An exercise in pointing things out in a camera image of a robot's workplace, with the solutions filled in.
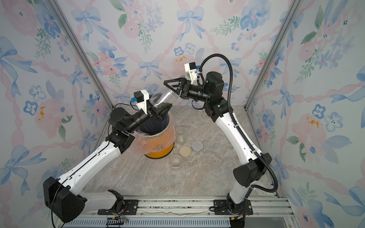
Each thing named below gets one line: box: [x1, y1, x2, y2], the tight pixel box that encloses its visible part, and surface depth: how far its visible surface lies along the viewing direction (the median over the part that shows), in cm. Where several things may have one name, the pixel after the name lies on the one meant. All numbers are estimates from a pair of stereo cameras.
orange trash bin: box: [134, 113, 175, 160], surface depth 77 cm
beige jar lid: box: [179, 145, 192, 158], surface depth 95 cm
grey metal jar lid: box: [191, 140, 204, 152], surface depth 99 cm
